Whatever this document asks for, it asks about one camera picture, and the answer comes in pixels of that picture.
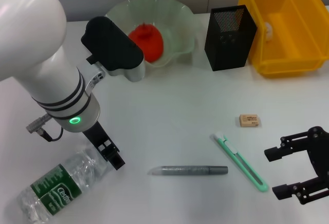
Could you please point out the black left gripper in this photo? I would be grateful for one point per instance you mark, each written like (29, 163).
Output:
(96, 134)

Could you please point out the red tomato-shaped object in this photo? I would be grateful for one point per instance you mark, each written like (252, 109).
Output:
(150, 43)

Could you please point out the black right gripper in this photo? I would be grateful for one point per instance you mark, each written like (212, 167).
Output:
(320, 157)

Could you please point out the black mesh pen holder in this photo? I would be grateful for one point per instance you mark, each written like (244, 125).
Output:
(228, 46)

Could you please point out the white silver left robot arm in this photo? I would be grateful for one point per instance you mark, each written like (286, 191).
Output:
(33, 41)

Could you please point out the yellow plastic bin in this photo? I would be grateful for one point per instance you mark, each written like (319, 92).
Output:
(295, 39)

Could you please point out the frosted green glass fruit bowl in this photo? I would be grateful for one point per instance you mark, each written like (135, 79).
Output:
(177, 26)

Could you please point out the mint green utility knife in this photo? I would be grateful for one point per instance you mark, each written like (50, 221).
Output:
(240, 159)

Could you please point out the clear water bottle green label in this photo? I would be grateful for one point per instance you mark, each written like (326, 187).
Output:
(59, 185)

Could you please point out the beige eraser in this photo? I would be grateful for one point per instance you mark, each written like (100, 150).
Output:
(248, 120)

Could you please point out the grey marker pen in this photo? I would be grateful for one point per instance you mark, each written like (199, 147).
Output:
(187, 170)

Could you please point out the white paper ball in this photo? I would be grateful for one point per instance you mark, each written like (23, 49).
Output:
(269, 30)

